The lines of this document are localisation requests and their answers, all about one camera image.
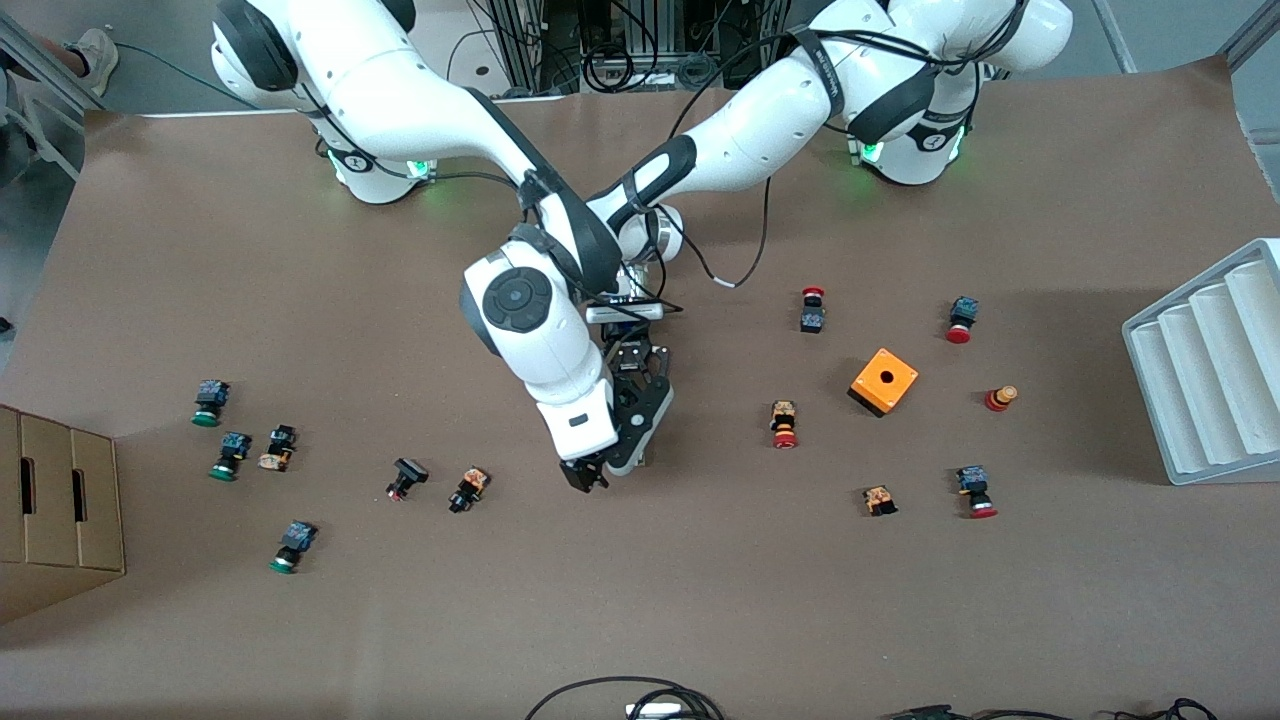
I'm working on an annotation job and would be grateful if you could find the equipment rack with cables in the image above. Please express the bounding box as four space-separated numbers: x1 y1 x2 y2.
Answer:
470 0 801 101

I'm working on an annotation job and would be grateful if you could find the thin black cable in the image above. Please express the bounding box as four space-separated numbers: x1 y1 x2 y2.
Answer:
880 697 1221 720

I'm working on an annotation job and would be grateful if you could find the grey white slotted tray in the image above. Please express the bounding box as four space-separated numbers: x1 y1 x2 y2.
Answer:
1121 237 1280 487

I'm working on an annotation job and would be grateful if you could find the brown cardboard box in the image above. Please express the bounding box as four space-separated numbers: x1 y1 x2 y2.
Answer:
0 405 127 626

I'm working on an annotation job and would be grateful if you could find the black cable white marker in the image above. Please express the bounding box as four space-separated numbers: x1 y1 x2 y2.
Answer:
655 175 776 291

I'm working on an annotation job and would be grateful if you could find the aluminium frame post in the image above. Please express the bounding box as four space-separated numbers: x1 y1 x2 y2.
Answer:
1218 0 1280 71

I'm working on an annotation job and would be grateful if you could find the green mushroom push button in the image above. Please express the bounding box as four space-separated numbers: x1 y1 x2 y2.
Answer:
268 519 319 576
209 431 253 483
191 379 231 429

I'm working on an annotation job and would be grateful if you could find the black selector switch orange block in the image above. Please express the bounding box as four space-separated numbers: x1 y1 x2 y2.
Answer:
447 466 492 515
257 424 300 473

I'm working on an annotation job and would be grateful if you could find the grey sneaker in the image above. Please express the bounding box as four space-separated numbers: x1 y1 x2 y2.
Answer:
62 28 119 98

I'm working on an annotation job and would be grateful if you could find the orange button enclosure box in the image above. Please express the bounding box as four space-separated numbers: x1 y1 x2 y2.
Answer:
847 347 920 419

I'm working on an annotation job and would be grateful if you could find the black flat-head switch red base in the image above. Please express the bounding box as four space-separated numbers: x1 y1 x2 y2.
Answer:
385 457 430 502

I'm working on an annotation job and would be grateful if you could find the black cable loop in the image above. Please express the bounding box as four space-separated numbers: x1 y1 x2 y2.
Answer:
523 676 726 720

